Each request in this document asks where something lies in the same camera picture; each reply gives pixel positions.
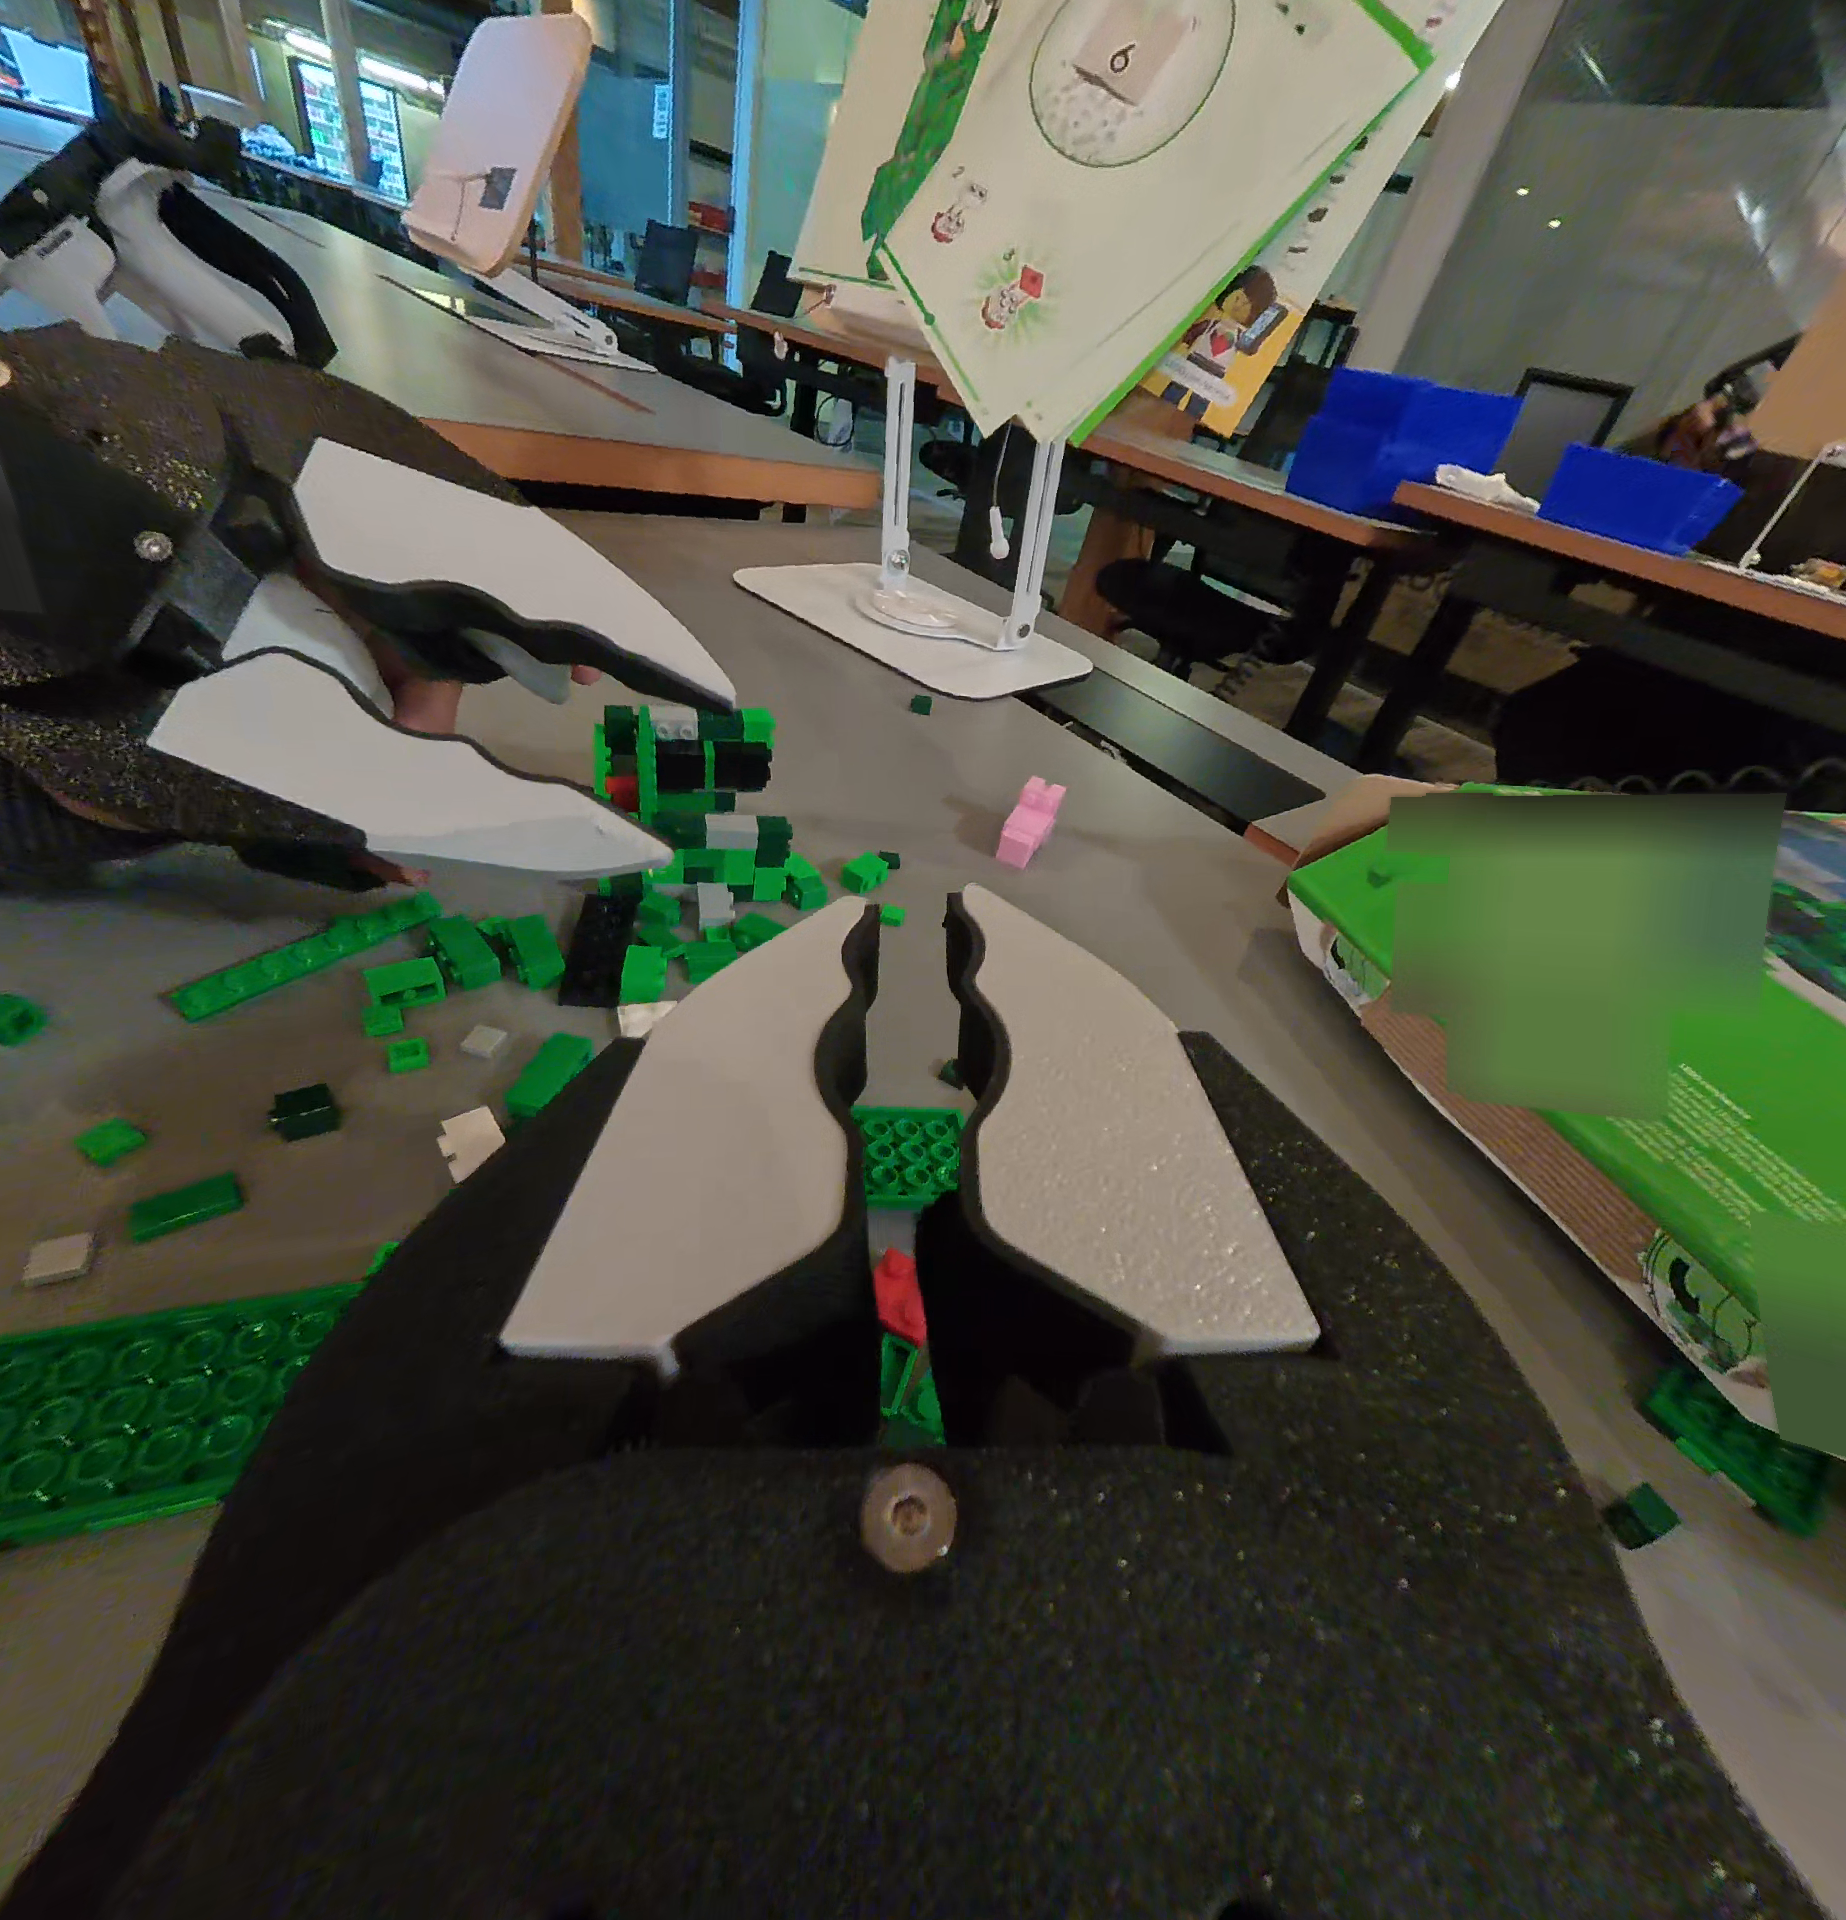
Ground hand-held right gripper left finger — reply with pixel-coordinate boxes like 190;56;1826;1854
502;895;884;1441

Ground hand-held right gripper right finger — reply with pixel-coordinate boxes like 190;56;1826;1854
916;885;1323;1429

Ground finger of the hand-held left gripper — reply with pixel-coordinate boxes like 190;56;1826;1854
146;649;674;879
283;438;735;715

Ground person's left forearm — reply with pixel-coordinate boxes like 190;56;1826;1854
0;743;265;890

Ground grey desk with wooden edge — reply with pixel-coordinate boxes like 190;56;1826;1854
0;135;884;513

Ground wooden office desk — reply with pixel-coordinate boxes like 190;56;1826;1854
1395;478;1846;781

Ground person's left hand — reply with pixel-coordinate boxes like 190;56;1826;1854
374;657;606;737

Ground long green brick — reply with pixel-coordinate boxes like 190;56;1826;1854
168;894;442;1023

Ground loose small green bricks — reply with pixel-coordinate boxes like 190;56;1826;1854
0;690;1681;1547

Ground green wedge brick plate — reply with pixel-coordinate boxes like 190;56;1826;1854
846;1107;967;1209

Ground black and white device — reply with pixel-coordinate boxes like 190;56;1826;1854
0;110;341;369

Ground black brick plate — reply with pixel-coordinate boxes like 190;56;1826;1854
555;894;641;1008

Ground dark green brick build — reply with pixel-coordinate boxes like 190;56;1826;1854
592;701;777;818

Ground black office chair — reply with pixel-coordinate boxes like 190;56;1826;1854
1093;556;1314;698

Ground green rectangular brick plate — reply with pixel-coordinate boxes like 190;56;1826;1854
0;1283;362;1556

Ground green toy box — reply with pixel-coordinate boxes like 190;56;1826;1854
1283;771;1846;1470

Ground white stand with instruction booklet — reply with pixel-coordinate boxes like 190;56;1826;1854
713;289;1442;724

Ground yellow toy box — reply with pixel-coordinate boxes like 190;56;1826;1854
1132;265;1314;437

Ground open instruction booklet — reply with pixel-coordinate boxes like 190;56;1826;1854
789;0;1509;446

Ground blue storage bin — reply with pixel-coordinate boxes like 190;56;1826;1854
1283;363;1525;518
1536;443;1744;556

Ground black monitor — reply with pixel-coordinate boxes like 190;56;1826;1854
1493;369;1632;498

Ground black desk cable cover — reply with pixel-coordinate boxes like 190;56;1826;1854
1037;666;1323;833

